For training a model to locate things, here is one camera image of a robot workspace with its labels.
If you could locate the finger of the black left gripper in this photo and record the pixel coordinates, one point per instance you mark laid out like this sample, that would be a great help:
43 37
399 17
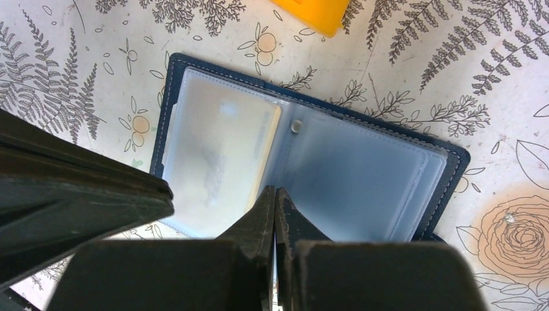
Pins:
57 196

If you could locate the blue leather card holder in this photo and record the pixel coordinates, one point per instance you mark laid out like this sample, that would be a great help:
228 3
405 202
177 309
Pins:
356 178

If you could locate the yellow plastic bin right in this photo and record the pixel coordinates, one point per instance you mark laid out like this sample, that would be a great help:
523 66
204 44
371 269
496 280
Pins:
323 16

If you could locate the gold credit card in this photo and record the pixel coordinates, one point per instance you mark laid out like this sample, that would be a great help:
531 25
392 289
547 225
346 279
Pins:
217 156

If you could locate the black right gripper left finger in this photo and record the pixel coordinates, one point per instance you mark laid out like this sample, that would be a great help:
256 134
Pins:
230 272

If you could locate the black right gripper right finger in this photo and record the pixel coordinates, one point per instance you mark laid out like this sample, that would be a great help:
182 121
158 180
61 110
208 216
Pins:
316 273

